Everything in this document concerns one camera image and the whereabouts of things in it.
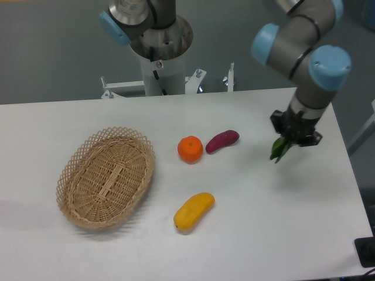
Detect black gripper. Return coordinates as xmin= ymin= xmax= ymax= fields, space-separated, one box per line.
xmin=270 ymin=102 xmax=322 ymax=146

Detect green leafy vegetable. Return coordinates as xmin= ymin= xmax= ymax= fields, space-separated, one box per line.
xmin=270 ymin=136 xmax=294 ymax=163

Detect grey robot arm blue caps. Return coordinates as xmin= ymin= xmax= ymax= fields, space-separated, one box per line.
xmin=100 ymin=1 xmax=351 ymax=148

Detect purple sweet potato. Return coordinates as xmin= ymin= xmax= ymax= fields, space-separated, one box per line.
xmin=206 ymin=130 xmax=240 ymax=154

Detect orange tangerine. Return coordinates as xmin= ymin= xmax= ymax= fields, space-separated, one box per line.
xmin=178 ymin=136 xmax=203 ymax=164

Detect yellow mango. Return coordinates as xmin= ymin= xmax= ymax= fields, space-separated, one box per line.
xmin=173 ymin=192 xmax=216 ymax=232

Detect black device at table edge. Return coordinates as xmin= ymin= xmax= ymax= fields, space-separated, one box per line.
xmin=354 ymin=237 xmax=374 ymax=268

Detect woven wicker basket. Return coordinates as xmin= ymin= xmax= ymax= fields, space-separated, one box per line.
xmin=56 ymin=127 xmax=155 ymax=229

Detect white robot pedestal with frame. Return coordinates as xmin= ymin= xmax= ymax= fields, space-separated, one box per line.
xmin=100 ymin=15 xmax=237 ymax=99

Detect black cable on pedestal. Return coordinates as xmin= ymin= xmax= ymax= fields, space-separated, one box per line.
xmin=149 ymin=46 xmax=169 ymax=96

